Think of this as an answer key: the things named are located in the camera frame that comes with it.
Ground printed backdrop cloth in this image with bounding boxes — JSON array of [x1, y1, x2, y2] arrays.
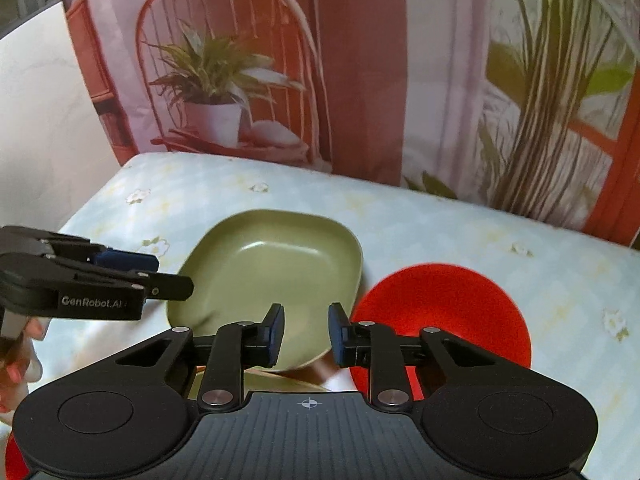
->
[[57, 0, 640, 250]]

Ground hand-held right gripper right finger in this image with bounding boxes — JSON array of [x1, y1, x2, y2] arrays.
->
[[327, 302, 506, 414]]

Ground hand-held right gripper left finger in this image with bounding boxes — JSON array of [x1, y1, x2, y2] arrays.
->
[[115, 302, 286, 415]]

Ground green square plate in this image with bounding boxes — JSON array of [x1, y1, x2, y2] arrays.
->
[[192, 366, 326, 396], [165, 209, 364, 373]]

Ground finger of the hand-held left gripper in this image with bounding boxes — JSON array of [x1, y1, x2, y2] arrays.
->
[[50, 233, 160, 272], [46, 256, 195, 303]]

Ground person's left hand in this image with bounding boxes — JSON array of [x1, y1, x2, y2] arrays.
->
[[0, 319, 49, 414]]

